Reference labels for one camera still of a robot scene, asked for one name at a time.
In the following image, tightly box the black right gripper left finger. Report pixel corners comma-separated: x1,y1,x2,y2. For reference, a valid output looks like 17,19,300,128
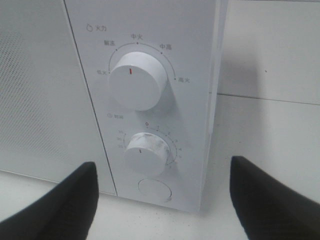
0,162,99,240

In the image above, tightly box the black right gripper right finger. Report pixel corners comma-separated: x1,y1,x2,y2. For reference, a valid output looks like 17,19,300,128
229,156,320,240

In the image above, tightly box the white microwave door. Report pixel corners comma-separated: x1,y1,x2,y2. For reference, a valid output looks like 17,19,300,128
0,0,116,195

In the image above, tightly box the round white door button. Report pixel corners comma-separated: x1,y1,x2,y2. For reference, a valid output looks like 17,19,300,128
138,178,172,203

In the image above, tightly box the white lower timer knob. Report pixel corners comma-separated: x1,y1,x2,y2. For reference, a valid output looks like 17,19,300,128
124,132,173,177

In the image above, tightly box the white microwave oven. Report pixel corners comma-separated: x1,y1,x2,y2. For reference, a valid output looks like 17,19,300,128
0,0,228,212

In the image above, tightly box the white upper power knob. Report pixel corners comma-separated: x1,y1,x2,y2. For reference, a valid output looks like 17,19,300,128
108,51,168,111

